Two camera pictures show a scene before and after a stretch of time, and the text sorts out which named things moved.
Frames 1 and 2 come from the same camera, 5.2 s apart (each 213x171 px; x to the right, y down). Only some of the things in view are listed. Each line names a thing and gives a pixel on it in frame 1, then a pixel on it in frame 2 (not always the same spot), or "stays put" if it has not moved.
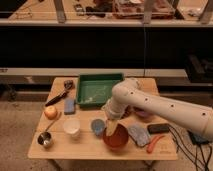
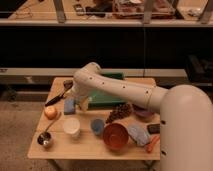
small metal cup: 45,139 stays put
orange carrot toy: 150,146 stays put
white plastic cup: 71,127 stays put
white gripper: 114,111 -> 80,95
